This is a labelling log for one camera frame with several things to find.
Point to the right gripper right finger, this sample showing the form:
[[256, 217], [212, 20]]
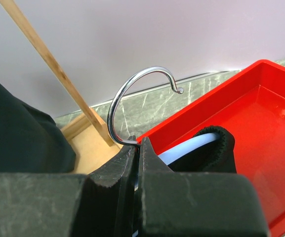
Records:
[[156, 205]]

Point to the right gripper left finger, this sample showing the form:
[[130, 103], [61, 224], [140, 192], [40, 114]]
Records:
[[107, 198]]

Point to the black shorts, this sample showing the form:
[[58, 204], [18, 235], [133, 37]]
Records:
[[216, 156]]

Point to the dark green shorts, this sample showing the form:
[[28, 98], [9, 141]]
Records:
[[30, 141]]

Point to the wooden clothes rack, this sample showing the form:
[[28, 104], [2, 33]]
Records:
[[87, 133]]

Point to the red plastic tray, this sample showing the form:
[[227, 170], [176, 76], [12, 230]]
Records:
[[251, 106]]

